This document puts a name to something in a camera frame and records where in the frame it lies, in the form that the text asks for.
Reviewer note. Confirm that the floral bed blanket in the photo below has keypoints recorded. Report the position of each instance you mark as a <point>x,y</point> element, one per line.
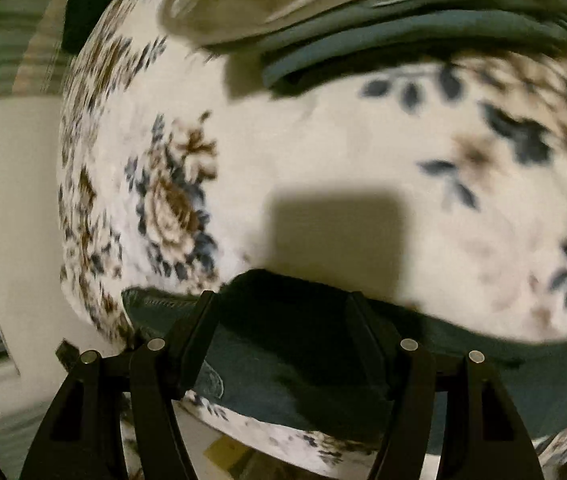
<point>432,177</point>

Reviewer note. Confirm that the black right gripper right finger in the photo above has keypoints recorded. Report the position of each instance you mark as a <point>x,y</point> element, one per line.
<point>484,435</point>

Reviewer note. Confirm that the dark blue denim jeans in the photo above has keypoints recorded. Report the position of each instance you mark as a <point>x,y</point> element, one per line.
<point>313,357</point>

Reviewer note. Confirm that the folded light blue jeans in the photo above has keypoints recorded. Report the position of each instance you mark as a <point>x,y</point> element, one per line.
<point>371,24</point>

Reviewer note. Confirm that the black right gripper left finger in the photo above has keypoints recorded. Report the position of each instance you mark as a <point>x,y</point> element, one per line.
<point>80,436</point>

